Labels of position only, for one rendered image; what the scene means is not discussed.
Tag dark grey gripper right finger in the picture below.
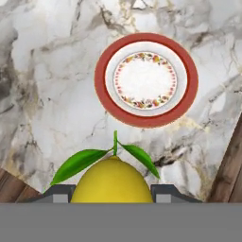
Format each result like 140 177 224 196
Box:
150 183 202 204

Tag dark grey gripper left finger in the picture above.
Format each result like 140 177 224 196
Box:
24 183 77 204

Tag yellow lemon with green leaves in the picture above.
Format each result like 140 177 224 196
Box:
50 130 161 204

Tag red-rimmed floral white plate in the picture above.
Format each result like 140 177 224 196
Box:
94 32 199 130

